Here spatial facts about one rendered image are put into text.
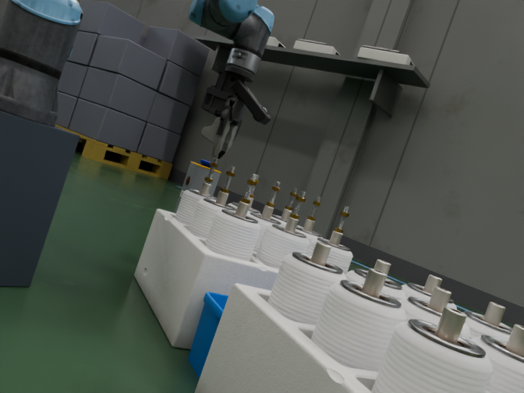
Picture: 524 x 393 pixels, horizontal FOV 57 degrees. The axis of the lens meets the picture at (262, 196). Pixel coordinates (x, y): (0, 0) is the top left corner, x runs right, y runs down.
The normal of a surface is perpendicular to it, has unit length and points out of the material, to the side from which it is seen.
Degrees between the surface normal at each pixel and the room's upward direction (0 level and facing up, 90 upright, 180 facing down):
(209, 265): 90
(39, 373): 0
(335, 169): 90
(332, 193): 90
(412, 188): 90
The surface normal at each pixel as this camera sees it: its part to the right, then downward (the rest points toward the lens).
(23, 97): 0.65, -0.06
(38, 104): 0.84, 0.00
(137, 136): 0.76, 0.29
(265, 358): -0.84, -0.27
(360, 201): -0.57, -0.17
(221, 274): 0.41, 0.18
